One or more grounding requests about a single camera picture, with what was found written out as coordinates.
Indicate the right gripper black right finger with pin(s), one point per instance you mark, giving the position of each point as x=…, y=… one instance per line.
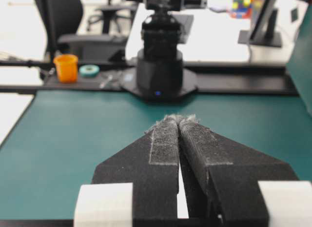
x=221, y=177

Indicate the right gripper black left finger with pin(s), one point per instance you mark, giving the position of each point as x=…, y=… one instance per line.
x=151, y=164

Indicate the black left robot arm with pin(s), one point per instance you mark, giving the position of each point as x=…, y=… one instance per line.
x=159, y=73

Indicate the teal tape roll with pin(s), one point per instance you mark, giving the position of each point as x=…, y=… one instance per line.
x=88, y=70

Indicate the orange plastic cup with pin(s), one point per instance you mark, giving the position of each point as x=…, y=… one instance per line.
x=66, y=67

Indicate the black computer monitor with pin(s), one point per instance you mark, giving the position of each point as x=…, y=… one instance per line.
x=262, y=30

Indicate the colourful toy box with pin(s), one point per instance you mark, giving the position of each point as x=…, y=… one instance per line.
x=246, y=9

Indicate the black office chair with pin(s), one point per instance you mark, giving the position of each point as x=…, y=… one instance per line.
x=62, y=18

